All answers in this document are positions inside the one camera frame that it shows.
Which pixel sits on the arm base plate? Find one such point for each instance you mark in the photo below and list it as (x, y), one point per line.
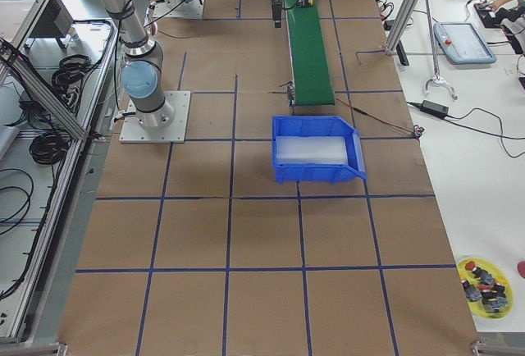
(192, 10)
(166, 125)

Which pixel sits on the green conveyor belt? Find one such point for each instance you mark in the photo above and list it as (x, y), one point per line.
(311, 82)

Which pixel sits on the yellow plate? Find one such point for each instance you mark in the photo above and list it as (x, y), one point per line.
(487, 290)

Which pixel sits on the black power adapter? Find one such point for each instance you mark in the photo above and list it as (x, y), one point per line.
(434, 109)

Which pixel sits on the blue right plastic bin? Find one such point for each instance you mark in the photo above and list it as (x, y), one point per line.
(305, 126)

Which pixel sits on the blue teach pendant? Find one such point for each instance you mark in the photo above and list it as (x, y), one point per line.
(462, 44)

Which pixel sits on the aluminium frame post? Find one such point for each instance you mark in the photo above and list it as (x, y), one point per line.
(402, 18)

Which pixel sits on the grabber reacher tool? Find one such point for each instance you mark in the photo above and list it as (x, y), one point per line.
(436, 80)

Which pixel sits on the white foam pad right bin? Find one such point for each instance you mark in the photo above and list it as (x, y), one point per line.
(311, 150)

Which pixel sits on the black handle bar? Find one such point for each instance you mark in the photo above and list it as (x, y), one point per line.
(402, 55)

